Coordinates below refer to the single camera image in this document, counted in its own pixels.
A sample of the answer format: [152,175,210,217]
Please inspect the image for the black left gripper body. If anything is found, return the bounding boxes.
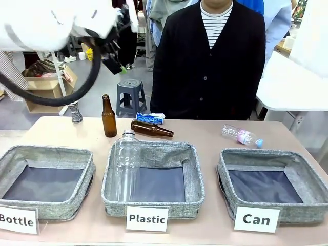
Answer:
[98,24,122,62]

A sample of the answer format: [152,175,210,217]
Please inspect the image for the crushed blue drink can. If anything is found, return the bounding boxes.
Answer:
[135,112,166,126]

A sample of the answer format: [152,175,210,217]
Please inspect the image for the grey fabric basket labelled Plastic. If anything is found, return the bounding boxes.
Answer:
[101,139,206,220]

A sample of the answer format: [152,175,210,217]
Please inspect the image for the grey fabric basket labelled Bottle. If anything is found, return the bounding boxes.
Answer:
[0,145,97,221]

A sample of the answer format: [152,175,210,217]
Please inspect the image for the white sign reading Can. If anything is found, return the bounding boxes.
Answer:
[233,204,281,234]

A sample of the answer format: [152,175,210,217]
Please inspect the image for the grey fabric basket labelled Can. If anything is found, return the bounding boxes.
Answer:
[216,148,328,225]

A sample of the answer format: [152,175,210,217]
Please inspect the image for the grey plastic stool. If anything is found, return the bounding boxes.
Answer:
[116,78,148,118]

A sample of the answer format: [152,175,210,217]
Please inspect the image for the white metal stand pole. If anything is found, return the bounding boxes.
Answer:
[50,51,69,116]

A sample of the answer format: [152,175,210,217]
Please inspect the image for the brown glass beer bottle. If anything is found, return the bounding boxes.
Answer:
[101,94,118,138]
[130,119,174,138]

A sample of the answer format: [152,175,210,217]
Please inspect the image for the brown cardboard box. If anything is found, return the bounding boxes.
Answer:
[22,65,78,114]

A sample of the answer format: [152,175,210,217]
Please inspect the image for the person in black cardigan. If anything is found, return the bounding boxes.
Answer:
[150,0,267,121]

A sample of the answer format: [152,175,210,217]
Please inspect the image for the large clear plastic bottle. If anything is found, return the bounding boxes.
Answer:
[113,129,142,203]

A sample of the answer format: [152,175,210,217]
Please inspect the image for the checkered cloth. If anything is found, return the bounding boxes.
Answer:
[0,50,29,102]

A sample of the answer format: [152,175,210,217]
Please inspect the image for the small pink-label plastic bottle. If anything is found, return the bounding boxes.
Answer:
[221,124,264,149]

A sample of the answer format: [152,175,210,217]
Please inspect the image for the white sign reading Plastic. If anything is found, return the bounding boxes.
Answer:
[125,205,170,233]

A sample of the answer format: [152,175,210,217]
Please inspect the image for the bystander in light blue shirt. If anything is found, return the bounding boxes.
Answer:
[235,0,293,64]

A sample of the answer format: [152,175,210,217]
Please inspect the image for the white sign reading Bottle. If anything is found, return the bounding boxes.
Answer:
[0,204,39,235]

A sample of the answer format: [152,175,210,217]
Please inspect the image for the black corrugated cable hose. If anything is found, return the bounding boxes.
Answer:
[0,43,103,107]

